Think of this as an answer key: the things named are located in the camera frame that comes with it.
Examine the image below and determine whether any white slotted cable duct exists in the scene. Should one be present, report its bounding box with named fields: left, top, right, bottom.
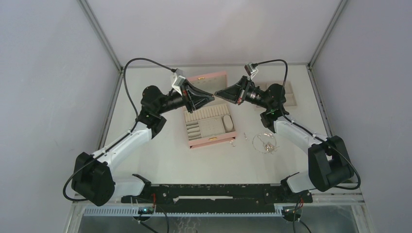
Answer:
left=83, top=206, right=284, bottom=217

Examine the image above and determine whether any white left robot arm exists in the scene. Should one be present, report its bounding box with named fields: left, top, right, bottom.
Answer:
left=64, top=80, right=215, bottom=206

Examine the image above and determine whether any black camera cable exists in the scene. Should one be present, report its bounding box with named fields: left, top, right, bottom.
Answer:
left=251, top=59, right=362, bottom=191
left=62, top=58, right=178, bottom=202

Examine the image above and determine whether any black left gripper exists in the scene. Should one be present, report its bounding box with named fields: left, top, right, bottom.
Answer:
left=156, top=79, right=214, bottom=115

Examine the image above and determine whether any pink jewelry box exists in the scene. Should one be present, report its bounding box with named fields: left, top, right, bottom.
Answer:
left=182, top=71, right=237, bottom=149

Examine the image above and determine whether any beige oval watch pillow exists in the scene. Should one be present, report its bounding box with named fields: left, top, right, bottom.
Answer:
left=223, top=115, right=234, bottom=132

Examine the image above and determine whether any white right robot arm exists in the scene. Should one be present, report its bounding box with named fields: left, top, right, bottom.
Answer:
left=214, top=76, right=358, bottom=202

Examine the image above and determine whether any beige divided tray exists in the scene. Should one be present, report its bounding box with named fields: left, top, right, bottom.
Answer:
left=256, top=81, right=297, bottom=110

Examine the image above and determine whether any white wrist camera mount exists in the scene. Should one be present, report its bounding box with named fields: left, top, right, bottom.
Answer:
left=170, top=68, right=186, bottom=96
left=244, top=63, right=258, bottom=80

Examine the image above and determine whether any silver hoop necklace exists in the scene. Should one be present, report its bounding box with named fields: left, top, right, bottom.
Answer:
left=252, top=132, right=277, bottom=154

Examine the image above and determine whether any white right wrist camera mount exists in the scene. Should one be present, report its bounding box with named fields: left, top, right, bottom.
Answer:
left=244, top=63, right=258, bottom=80

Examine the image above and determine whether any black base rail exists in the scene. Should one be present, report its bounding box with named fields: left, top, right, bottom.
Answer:
left=137, top=183, right=313, bottom=204

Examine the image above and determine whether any black right camera cable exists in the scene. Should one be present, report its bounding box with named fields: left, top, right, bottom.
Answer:
left=251, top=59, right=362, bottom=191

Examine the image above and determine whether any black left camera cable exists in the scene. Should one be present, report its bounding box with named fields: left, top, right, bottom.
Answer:
left=62, top=58, right=178, bottom=202

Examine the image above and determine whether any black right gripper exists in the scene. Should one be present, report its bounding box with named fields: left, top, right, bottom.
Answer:
left=215, top=75, right=271, bottom=110

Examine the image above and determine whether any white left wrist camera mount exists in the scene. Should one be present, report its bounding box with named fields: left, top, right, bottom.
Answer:
left=170, top=68, right=186, bottom=96

